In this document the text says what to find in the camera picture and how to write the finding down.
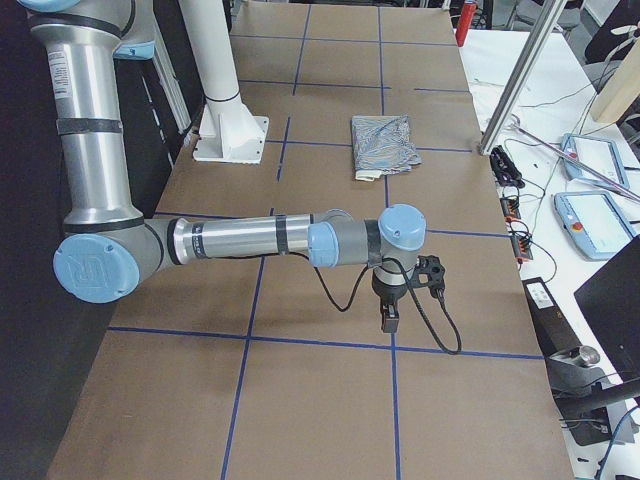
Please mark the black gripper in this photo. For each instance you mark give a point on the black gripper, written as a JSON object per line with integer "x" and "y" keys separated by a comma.
{"x": 387, "y": 292}

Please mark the blue white striped polo shirt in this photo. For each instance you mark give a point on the blue white striped polo shirt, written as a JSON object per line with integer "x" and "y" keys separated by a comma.
{"x": 382, "y": 146}

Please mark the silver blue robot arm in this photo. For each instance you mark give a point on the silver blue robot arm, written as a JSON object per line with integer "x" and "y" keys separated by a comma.
{"x": 109, "y": 248}

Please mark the orange black connector strip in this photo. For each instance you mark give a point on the orange black connector strip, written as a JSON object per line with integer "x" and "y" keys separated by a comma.
{"x": 520, "y": 235}

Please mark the black box with label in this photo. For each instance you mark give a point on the black box with label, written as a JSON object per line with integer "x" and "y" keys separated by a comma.
{"x": 553, "y": 331}

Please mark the black handheld tool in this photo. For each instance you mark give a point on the black handheld tool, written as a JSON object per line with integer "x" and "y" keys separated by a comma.
{"x": 504, "y": 168}

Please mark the black monitor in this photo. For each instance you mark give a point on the black monitor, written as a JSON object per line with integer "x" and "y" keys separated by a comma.
{"x": 609, "y": 302}

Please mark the near blue teach pendant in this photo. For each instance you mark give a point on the near blue teach pendant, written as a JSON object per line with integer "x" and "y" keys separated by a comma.
{"x": 594, "y": 223}

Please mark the blue teach pendant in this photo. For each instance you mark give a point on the blue teach pendant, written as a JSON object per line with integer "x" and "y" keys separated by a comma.
{"x": 600, "y": 154}
{"x": 594, "y": 223}

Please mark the far blue teach pendant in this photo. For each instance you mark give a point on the far blue teach pendant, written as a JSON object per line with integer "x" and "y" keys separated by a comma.
{"x": 600, "y": 154}

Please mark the red cylinder tube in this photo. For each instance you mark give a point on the red cylinder tube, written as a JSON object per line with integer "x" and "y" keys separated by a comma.
{"x": 467, "y": 13}

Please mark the black camera mount with knob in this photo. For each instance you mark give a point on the black camera mount with knob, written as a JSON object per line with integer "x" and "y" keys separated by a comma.
{"x": 580, "y": 387}

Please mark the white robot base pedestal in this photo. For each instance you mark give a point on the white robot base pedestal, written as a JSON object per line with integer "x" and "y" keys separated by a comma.
{"x": 228, "y": 132}

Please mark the aluminium frame post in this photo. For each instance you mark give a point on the aluminium frame post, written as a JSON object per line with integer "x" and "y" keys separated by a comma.
{"x": 550, "y": 13}

